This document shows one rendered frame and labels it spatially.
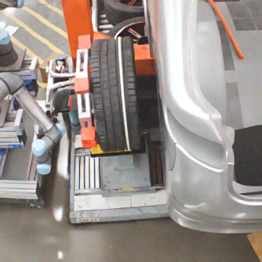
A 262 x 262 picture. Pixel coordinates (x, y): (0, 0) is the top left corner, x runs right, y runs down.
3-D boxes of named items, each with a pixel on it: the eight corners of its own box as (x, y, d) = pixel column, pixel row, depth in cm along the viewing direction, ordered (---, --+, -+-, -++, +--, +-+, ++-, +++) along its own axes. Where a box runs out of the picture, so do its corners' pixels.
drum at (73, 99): (95, 112, 297) (92, 95, 287) (59, 116, 298) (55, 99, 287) (95, 95, 307) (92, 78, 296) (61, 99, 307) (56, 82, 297)
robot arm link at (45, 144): (41, 132, 260) (45, 145, 268) (27, 146, 254) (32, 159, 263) (52, 137, 257) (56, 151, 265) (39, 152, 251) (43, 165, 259)
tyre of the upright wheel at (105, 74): (132, 35, 258) (132, 36, 323) (86, 39, 259) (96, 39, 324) (142, 160, 269) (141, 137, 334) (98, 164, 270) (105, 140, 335)
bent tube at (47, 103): (80, 104, 275) (76, 90, 267) (45, 108, 275) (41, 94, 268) (80, 82, 287) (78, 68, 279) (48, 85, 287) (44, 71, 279)
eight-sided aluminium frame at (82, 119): (99, 161, 299) (86, 95, 258) (88, 162, 299) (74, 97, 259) (99, 95, 335) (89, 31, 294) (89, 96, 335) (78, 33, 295)
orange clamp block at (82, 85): (91, 93, 270) (89, 90, 261) (76, 94, 270) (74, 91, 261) (90, 80, 270) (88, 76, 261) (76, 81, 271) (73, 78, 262)
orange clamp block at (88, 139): (96, 134, 282) (96, 147, 276) (82, 136, 282) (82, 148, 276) (95, 126, 276) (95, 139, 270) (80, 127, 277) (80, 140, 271)
